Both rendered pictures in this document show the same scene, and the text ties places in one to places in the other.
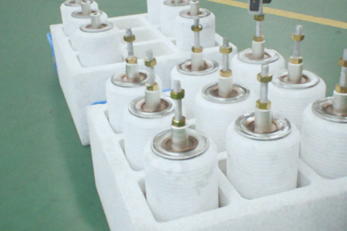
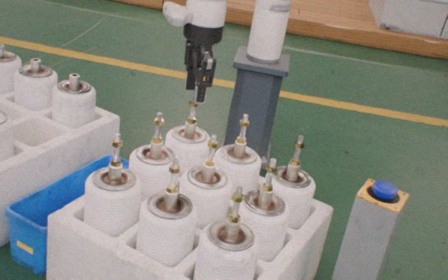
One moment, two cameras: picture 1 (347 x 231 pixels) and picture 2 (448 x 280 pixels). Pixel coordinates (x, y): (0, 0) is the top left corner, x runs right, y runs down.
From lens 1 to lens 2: 58 cm
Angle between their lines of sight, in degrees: 40
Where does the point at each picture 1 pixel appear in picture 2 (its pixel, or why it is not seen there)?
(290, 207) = (295, 257)
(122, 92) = (119, 197)
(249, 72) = (193, 151)
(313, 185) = (295, 237)
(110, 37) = (10, 128)
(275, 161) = (284, 227)
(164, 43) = (40, 119)
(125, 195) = not seen: outside the picture
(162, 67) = (63, 149)
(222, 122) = (217, 204)
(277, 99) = (237, 174)
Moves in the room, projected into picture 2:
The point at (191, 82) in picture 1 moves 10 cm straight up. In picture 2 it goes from (163, 171) to (169, 124)
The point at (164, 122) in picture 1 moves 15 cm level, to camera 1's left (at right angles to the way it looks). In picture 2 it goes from (193, 218) to (112, 250)
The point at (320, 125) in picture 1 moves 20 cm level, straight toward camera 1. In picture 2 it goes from (290, 192) to (354, 265)
